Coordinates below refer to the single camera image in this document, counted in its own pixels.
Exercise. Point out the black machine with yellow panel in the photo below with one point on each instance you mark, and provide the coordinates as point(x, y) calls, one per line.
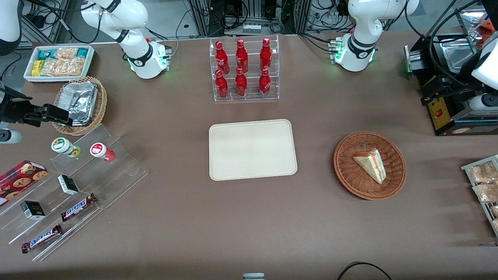
point(441, 116)

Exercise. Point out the stack of foil trays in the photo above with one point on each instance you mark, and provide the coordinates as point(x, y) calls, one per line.
point(79, 101)

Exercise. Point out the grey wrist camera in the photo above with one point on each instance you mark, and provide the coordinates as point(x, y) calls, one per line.
point(9, 136)
point(482, 103)

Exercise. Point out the red cola bottle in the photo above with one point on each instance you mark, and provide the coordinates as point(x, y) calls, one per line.
point(265, 54)
point(241, 56)
point(241, 84)
point(221, 58)
point(221, 86)
point(264, 84)

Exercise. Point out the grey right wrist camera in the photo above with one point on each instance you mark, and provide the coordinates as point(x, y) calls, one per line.
point(9, 136)

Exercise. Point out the small clear cracker bag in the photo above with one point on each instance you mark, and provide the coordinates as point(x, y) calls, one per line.
point(66, 53)

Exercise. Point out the green lid sunflower cup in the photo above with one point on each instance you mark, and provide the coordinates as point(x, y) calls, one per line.
point(62, 145)

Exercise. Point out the white plastic snack bin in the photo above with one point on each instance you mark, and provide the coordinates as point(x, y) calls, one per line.
point(28, 76)

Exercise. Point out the orange object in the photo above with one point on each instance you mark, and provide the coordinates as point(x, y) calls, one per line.
point(488, 27)

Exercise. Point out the small black box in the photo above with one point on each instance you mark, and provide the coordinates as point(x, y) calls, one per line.
point(68, 184)
point(33, 210)

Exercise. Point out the wrapped triangular sandwich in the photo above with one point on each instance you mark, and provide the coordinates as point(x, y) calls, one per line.
point(371, 165)

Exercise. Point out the clear bag of snacks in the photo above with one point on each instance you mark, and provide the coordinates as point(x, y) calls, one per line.
point(486, 192)
point(495, 224)
point(484, 172)
point(495, 210)

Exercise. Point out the teal snack packet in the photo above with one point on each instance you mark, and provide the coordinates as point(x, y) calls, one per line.
point(47, 53)
point(82, 52)

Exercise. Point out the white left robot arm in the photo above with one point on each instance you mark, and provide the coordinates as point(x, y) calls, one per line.
point(357, 48)

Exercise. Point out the cream rectangular tray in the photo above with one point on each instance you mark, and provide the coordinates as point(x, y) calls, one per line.
point(253, 149)

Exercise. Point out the white power strip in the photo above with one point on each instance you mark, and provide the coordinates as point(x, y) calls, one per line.
point(251, 28)

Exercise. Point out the red cookie box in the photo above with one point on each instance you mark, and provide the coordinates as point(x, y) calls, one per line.
point(21, 179)

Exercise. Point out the stainless steel pan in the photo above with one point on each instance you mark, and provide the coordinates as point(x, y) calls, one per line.
point(457, 54)

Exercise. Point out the Snickers bar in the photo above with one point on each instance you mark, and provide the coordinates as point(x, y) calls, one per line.
point(78, 207)
point(42, 238)

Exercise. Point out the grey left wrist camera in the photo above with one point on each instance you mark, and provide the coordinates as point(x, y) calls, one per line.
point(482, 103)

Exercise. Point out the yellow snack packet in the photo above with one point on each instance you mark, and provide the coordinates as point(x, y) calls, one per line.
point(37, 68)

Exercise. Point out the large clear cracker bag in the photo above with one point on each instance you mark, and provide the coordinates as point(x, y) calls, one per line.
point(62, 67)

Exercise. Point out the small grey device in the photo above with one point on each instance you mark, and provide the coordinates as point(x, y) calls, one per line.
point(253, 276)

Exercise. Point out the light wicker basket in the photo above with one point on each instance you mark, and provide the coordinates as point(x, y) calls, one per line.
point(102, 103)

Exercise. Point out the red lid strawberry cup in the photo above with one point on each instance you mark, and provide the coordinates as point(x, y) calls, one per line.
point(99, 149)

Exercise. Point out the clear acrylic stepped shelf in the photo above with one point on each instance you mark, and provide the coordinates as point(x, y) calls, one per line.
point(116, 175)

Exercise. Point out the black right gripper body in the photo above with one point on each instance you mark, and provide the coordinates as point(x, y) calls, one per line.
point(14, 110)

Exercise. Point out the brown wicker basket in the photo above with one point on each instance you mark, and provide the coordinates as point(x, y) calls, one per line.
point(350, 179)

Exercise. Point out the clear acrylic bottle rack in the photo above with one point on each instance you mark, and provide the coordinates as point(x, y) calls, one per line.
point(251, 95)

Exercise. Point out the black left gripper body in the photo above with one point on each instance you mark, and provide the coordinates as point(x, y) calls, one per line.
point(452, 87)

